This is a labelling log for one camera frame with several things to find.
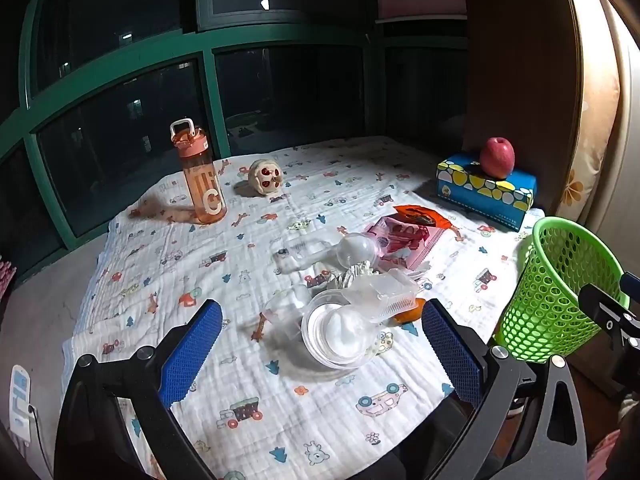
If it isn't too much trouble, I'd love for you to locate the brown wooden panel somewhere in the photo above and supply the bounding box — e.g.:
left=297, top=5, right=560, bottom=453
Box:
left=465, top=0, right=586, bottom=216

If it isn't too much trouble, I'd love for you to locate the clear ribbed plastic box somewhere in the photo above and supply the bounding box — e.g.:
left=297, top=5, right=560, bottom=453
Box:
left=350, top=269, right=421, bottom=323

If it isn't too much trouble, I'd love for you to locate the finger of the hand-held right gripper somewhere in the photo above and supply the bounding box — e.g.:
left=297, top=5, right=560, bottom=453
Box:
left=579, top=284, right=640, bottom=352
left=620, top=271, right=640, bottom=307

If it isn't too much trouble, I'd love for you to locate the orange water bottle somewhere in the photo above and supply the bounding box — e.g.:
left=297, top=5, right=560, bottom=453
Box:
left=169, top=118, right=228, bottom=226

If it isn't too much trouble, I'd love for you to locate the printed white blanket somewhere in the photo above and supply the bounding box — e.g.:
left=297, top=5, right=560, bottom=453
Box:
left=62, top=135, right=546, bottom=480

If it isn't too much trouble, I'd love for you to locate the green plastic basket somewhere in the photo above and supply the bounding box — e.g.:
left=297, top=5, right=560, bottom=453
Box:
left=492, top=216, right=628, bottom=365

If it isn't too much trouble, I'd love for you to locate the clear plastic container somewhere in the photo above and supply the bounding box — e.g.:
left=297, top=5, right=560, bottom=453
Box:
left=262, top=285, right=321, bottom=336

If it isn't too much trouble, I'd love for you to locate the clear cup with white contents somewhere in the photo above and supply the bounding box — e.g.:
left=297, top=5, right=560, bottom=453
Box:
left=300, top=290, right=383, bottom=368

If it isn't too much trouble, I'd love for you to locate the crumpled striped wrapper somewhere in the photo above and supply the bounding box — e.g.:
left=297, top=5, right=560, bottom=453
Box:
left=320, top=260, right=376, bottom=291

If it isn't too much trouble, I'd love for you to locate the white power strip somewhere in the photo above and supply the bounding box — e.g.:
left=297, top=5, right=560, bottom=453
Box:
left=9, top=364, right=38, bottom=441

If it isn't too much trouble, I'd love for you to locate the red apple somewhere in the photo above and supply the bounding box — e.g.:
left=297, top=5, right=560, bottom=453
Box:
left=480, top=136, right=516, bottom=179

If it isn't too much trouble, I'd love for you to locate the beige skull toy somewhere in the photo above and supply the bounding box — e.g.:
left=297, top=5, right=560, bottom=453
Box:
left=248, top=159, right=285, bottom=196

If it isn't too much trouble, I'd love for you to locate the clear plastic dome lid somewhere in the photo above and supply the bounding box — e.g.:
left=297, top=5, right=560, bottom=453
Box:
left=337, top=232, right=381, bottom=268

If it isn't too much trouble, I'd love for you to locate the blue dotted tissue box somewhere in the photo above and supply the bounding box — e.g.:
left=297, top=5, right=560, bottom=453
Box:
left=436, top=152, right=538, bottom=233

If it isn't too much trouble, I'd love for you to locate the green window frame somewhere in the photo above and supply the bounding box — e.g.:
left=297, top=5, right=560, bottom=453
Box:
left=0, top=0, right=471, bottom=281

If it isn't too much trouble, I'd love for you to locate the clear plastic blister tray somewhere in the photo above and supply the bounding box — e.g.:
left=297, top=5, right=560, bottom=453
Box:
left=272, top=237, right=346, bottom=276

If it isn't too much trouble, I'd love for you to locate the orange foil wrapper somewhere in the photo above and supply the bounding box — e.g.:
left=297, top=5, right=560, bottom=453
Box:
left=392, top=204, right=453, bottom=233

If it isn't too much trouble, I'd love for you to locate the orange peel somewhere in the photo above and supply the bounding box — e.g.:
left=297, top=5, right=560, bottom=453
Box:
left=395, top=297, right=428, bottom=325

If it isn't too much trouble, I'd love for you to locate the pink snack packet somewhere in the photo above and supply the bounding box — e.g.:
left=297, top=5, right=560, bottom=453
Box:
left=362, top=214, right=446, bottom=271

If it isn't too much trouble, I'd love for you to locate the beige floral cloth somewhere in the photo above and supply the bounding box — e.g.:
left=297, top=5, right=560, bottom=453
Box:
left=557, top=35, right=621, bottom=221

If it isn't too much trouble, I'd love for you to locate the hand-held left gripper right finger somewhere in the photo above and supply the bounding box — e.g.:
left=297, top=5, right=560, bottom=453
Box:
left=400, top=299, right=588, bottom=480

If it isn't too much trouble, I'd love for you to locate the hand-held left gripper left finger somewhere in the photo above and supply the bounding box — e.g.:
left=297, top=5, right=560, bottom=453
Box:
left=52, top=299, right=223, bottom=480

